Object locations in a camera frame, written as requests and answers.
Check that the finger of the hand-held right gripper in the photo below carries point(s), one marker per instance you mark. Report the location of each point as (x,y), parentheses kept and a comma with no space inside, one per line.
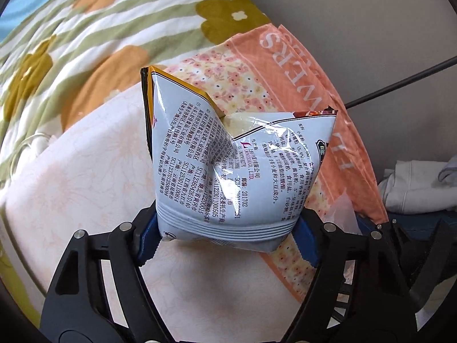
(365,225)

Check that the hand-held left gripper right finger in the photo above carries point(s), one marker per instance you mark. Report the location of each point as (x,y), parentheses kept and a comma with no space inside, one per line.
(306,243)

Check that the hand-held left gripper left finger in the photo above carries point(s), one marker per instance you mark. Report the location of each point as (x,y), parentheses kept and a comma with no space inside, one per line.
(143,237)

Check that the white snack bag yellow edge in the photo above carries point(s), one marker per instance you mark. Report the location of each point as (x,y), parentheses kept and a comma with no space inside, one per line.
(221,185)

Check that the clear plastic wrapper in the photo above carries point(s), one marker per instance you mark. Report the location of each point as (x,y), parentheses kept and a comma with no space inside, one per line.
(339,214)

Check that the white folded clothing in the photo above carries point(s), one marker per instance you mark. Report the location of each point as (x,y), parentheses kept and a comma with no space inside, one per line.
(414,189)

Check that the pale pink bed sheet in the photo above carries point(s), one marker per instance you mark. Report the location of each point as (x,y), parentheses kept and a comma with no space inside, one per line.
(89,185)

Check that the pink floral pillowcase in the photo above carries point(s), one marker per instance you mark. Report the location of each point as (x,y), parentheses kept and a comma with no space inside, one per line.
(250,68)

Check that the floral striped quilt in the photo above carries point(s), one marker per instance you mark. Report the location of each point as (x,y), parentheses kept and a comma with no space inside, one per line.
(107,35)

